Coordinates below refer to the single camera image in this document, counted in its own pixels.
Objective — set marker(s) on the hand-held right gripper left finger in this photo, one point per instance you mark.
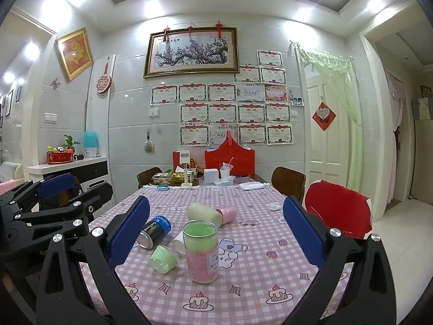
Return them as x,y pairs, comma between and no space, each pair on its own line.
130,233

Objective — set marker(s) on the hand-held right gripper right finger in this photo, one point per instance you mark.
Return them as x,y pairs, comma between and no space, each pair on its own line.
302,233

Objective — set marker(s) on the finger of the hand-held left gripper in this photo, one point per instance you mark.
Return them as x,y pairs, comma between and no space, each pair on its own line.
55,183
91,199

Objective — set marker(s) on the glass jar green pink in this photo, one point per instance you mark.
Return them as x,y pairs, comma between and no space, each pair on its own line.
200,254

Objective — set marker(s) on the light green plastic cup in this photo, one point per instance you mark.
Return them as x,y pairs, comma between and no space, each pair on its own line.
164,260

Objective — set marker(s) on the white paper cup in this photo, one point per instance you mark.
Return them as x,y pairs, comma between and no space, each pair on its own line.
179,243

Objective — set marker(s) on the pink plastic cup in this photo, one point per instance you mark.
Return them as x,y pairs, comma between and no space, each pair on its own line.
228,214

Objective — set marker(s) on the white cup with straws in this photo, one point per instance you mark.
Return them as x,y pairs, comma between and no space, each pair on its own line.
225,173

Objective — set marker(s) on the blue metal can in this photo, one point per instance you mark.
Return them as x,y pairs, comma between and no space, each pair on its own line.
155,231

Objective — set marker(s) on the red planter bowl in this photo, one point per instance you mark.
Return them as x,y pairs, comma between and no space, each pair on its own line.
60,158

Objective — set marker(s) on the white side cabinet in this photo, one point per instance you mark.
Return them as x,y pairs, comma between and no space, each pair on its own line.
88,172

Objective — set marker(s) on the crumpled white tissue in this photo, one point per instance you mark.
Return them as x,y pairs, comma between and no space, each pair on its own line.
274,206

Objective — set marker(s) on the small potted plant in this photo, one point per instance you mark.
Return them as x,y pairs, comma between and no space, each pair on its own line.
70,142

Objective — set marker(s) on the red chair cover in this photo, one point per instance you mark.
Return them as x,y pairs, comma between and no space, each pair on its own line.
338,206

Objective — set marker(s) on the blue and white humidifier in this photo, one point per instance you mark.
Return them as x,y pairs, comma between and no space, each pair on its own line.
92,144

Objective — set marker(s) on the brown wooden chair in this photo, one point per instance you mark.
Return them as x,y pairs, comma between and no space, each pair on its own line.
149,176
287,179

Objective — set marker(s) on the pink checked tablecloth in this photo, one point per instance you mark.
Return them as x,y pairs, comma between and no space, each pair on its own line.
257,277

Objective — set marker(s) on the clear food container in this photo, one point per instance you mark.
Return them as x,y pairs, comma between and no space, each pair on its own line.
161,177

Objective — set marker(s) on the white plastic packet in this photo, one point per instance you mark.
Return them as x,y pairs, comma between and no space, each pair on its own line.
251,186

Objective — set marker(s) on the hanging brush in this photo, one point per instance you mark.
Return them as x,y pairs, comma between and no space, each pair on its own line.
148,146

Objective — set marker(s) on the small red box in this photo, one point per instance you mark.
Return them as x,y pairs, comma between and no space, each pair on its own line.
176,160

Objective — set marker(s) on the white door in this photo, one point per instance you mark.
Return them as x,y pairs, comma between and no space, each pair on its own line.
321,149

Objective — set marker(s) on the white stand device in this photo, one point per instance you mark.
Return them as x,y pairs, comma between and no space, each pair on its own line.
186,157

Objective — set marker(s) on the white cube box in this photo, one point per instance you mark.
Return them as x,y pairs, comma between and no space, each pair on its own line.
211,177

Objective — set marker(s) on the round red hanging ornament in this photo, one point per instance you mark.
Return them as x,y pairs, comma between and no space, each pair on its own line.
103,83

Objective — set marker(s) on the red diamond door poster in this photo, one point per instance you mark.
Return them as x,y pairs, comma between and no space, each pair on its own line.
323,115

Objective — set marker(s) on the gold framed red picture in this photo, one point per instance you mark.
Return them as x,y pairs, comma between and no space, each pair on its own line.
74,54

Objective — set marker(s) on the small group photo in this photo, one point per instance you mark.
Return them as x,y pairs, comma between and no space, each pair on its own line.
297,102

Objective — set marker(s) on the pink curtain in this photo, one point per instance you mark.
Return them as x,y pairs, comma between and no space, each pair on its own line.
394,125

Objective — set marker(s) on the framed plum blossom painting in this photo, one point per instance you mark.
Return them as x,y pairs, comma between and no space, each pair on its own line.
191,52

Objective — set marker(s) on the red knot ornament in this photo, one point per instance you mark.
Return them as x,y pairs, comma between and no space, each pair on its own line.
166,33
219,28
191,28

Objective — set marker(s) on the white light switch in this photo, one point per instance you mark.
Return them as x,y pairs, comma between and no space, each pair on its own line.
50,117
153,112

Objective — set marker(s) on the dark framed wall picture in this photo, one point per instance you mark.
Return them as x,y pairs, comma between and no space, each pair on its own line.
18,94
9,103

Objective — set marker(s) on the butterfly wall sticker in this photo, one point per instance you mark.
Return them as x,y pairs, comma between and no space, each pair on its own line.
55,83

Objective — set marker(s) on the group of wall certificates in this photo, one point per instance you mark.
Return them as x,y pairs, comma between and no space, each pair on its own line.
223,113

